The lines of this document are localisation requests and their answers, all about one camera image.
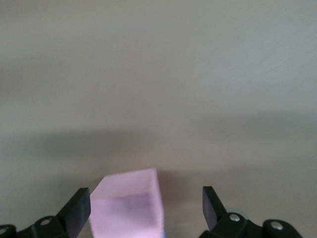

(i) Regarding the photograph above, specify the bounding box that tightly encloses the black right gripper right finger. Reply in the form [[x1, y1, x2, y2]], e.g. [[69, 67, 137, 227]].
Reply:
[[200, 185, 304, 238]]

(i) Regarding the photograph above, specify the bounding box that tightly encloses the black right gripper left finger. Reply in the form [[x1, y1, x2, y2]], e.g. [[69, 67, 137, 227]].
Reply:
[[0, 187, 92, 238]]

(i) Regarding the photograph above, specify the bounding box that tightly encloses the pink foam cube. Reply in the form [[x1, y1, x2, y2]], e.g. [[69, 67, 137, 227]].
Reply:
[[89, 168, 165, 238]]

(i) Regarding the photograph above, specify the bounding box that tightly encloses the brown table cover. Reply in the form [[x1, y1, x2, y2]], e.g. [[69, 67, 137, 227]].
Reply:
[[0, 0, 317, 238]]

